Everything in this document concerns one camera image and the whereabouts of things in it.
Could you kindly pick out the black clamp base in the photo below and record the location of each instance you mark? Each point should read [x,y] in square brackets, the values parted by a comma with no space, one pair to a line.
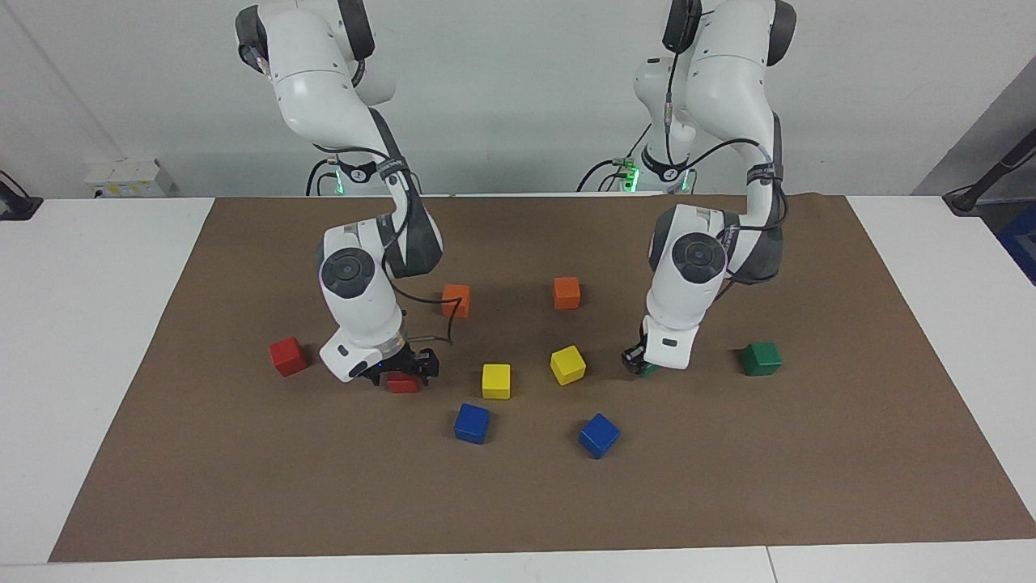
[16,204]

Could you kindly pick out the yellow wooden cube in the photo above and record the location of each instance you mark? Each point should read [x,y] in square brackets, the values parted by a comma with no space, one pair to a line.
[568,364]
[496,380]

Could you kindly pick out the red wooden cube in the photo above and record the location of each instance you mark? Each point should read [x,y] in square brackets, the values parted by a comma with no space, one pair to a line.
[288,356]
[403,384]

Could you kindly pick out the orange wooden cube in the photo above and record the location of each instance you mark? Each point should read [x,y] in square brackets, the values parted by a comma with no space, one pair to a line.
[566,292]
[456,300]

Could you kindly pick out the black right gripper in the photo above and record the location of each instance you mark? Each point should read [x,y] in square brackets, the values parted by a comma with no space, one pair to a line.
[396,364]

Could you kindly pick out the blue crate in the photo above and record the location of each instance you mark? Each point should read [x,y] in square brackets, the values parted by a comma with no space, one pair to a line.
[1021,247]

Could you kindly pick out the green wooden cube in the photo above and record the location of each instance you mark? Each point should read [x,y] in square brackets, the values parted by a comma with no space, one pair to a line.
[647,371]
[761,359]

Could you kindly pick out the blue wooden cube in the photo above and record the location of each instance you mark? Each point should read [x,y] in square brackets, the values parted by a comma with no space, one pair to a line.
[472,423]
[599,436]

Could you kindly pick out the brown table mat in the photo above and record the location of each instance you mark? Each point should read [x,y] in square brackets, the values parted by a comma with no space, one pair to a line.
[518,502]

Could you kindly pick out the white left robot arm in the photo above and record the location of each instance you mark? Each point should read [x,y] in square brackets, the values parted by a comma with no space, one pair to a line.
[728,81]

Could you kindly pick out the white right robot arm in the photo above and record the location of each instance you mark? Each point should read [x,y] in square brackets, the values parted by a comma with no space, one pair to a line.
[316,81]

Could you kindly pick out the white power strip box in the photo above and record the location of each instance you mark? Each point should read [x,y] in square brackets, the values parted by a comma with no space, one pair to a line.
[129,176]

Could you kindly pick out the black stand with pole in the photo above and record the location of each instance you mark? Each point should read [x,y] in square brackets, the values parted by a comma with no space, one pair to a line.
[963,198]

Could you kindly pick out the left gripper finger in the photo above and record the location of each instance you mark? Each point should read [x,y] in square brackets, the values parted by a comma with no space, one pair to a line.
[633,358]

